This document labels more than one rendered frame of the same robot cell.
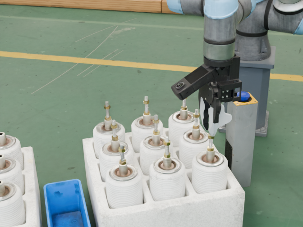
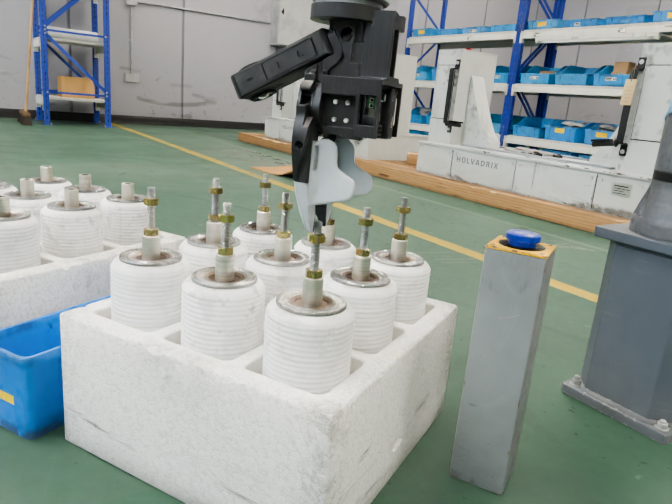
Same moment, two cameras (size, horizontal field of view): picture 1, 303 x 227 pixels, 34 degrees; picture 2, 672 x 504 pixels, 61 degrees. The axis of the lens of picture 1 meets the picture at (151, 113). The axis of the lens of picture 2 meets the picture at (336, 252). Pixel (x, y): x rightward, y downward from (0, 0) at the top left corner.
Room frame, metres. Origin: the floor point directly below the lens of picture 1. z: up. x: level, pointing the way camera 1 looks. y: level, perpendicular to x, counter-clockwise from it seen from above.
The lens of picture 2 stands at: (0.70, -0.54, 0.46)
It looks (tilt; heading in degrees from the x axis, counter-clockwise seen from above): 15 degrees down; 41
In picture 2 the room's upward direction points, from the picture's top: 5 degrees clockwise
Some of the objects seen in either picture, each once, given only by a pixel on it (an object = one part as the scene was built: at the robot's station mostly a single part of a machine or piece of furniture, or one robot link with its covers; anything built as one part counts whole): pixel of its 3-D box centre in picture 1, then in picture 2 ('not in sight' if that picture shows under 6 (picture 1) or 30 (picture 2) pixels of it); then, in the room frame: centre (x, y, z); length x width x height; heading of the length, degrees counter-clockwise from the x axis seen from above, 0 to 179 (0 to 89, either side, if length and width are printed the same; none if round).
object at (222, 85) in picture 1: (219, 78); (350, 76); (1.12, -0.17, 0.48); 0.09 x 0.08 x 0.12; 111
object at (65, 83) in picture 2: not in sight; (76, 87); (3.35, 5.40, 0.36); 0.31 x 0.25 x 0.20; 165
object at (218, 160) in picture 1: (210, 158); (311, 302); (1.11, -0.15, 0.25); 0.08 x 0.08 x 0.01
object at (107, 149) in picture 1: (115, 148); (214, 241); (1.18, 0.10, 0.25); 0.08 x 0.08 x 0.01
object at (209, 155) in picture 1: (210, 154); (312, 291); (1.11, -0.15, 0.26); 0.02 x 0.02 x 0.03
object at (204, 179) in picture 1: (208, 186); (305, 380); (1.11, -0.15, 0.16); 0.10 x 0.10 x 0.18
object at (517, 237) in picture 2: (242, 96); (522, 240); (1.34, -0.28, 0.32); 0.04 x 0.04 x 0.02
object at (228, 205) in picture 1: (157, 188); (275, 367); (1.20, -0.01, 0.09); 0.39 x 0.39 x 0.18; 13
